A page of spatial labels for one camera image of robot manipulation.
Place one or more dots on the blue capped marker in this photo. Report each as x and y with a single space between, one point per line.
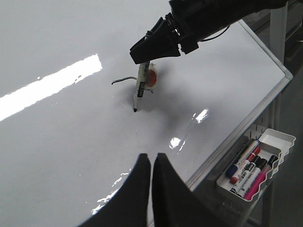
232 169

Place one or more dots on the red magnet taped to marker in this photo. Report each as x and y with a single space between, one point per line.
152 78

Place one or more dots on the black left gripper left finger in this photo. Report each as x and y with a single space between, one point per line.
128 207

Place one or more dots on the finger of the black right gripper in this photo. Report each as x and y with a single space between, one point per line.
159 42

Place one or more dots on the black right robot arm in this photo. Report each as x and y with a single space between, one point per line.
247 7

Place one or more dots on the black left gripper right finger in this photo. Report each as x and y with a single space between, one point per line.
174 205

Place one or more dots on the white whiteboard with aluminium frame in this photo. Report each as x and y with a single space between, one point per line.
68 134

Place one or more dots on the white black whiteboard marker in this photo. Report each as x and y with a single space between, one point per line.
140 84

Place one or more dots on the red capped marker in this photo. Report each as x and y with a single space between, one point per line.
244 164

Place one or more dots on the white plastic marker tray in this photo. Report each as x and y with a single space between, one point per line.
272 142

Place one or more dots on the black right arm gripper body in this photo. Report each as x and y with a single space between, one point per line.
195 20

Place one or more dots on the pink highlighter marker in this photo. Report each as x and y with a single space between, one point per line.
260 178

